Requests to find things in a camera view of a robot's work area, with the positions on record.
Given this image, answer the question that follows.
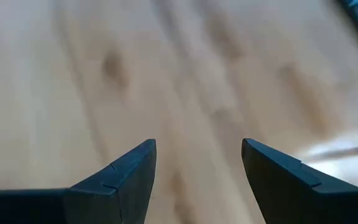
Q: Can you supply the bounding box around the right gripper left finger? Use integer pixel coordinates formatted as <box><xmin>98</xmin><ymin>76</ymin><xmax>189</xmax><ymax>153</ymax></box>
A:
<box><xmin>0</xmin><ymin>138</ymin><xmax>157</xmax><ymax>224</ymax></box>

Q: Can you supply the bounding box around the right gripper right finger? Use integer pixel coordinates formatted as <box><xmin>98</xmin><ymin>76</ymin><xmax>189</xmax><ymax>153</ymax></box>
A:
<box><xmin>241</xmin><ymin>138</ymin><xmax>358</xmax><ymax>224</ymax></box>

